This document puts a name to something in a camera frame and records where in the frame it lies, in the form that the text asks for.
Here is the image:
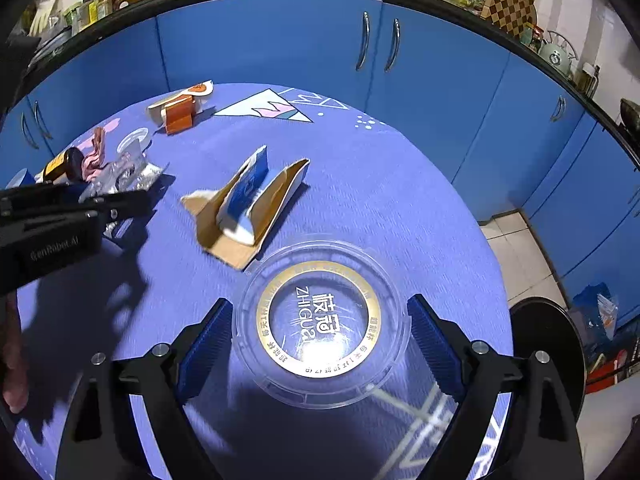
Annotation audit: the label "small white plastic lid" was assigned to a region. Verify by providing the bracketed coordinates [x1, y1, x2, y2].
[117, 127, 152, 154]

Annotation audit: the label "blue kitchen cabinets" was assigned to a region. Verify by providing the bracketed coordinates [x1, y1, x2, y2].
[0, 0, 640, 331]

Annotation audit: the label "small grey bin blue bag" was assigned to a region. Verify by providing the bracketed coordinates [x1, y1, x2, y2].
[568, 283, 618, 356]

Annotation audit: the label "yellow rubber glove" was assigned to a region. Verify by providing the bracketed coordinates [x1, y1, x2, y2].
[28, 0, 58, 37]

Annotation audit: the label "blue patterned tablecloth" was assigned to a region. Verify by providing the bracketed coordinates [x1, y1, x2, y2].
[13, 84, 512, 479]

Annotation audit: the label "clear round plastic lid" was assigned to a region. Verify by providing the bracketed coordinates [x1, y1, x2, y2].
[232, 238, 410, 410]

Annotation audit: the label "clear plastic packet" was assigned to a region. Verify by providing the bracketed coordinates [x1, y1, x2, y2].
[79, 140, 164, 203]

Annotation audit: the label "mint green kettle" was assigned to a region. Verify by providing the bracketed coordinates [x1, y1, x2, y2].
[538, 30, 577, 78]

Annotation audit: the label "black round trash bin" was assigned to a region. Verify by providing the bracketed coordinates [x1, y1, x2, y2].
[510, 296, 587, 420]

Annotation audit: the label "person's hand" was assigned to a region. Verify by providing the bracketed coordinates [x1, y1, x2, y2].
[1, 292, 29, 414]

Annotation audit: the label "torn blue cardboard box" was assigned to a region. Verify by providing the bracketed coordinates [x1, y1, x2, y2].
[180, 145, 310, 271]

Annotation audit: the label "brown bottle yellow label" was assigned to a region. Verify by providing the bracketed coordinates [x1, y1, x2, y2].
[42, 146, 85, 184]

